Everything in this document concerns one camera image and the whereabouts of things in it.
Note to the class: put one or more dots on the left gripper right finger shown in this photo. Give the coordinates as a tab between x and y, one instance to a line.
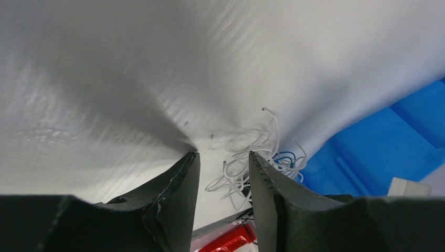
290	217

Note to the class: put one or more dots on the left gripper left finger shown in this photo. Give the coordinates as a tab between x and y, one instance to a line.
166	204

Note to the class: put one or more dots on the blue compartment bin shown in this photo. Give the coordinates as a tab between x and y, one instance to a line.
405	140

